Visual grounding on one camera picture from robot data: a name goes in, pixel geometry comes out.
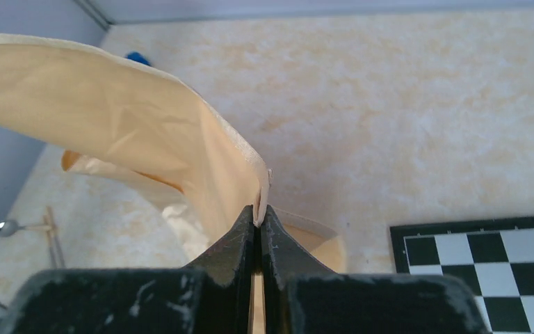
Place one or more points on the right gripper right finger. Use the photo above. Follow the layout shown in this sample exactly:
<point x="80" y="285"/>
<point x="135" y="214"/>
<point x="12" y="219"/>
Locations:
<point x="282" y="257"/>

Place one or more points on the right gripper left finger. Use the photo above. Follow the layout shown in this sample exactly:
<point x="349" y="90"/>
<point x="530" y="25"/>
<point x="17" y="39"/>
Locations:
<point x="231" y="258"/>

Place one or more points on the orange cloth napkin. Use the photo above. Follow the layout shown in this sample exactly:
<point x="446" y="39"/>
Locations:
<point x="149" y="122"/>

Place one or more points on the blue toy car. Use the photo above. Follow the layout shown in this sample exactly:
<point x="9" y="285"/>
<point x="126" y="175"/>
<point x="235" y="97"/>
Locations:
<point x="138" y="57"/>

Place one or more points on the black white checkerboard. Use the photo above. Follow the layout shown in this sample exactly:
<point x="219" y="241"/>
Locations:
<point x="493" y="257"/>

